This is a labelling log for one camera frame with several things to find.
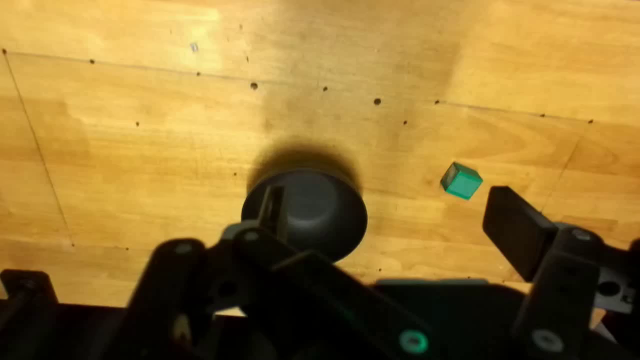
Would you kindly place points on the small green cube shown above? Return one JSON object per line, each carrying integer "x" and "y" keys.
{"x": 460, "y": 180}

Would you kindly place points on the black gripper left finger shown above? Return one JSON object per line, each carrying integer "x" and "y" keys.
{"x": 312, "y": 281}

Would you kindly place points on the black bowl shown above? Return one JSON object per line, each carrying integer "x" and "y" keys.
{"x": 312, "y": 213}

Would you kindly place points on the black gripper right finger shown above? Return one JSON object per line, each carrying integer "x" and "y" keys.
{"x": 520, "y": 231}

